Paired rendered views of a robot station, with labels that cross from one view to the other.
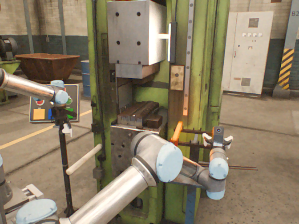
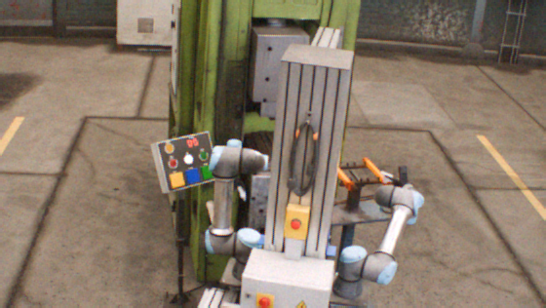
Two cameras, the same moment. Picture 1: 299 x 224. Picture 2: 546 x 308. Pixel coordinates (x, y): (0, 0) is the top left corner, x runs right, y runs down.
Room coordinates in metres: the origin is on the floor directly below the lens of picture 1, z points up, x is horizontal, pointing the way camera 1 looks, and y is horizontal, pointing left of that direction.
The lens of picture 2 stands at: (-1.28, 2.11, 2.72)
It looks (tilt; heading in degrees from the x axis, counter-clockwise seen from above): 26 degrees down; 327
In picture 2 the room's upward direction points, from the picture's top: 5 degrees clockwise
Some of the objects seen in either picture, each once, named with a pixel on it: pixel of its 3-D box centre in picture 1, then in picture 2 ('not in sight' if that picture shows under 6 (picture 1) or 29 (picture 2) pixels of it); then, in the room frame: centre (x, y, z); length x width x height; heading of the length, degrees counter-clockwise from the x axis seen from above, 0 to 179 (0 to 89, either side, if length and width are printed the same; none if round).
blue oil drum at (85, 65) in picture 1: (93, 78); not in sight; (6.31, 1.50, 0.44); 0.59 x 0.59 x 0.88
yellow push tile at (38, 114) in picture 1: (39, 114); (176, 179); (1.65, 0.80, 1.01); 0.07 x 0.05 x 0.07; 97
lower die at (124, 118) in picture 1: (139, 111); (265, 150); (1.89, 0.09, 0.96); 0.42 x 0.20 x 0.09; 162
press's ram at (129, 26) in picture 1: (144, 34); (280, 57); (1.88, 0.05, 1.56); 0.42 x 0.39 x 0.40; 162
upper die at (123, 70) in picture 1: (139, 67); (269, 96); (1.89, 0.09, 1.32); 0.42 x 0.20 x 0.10; 162
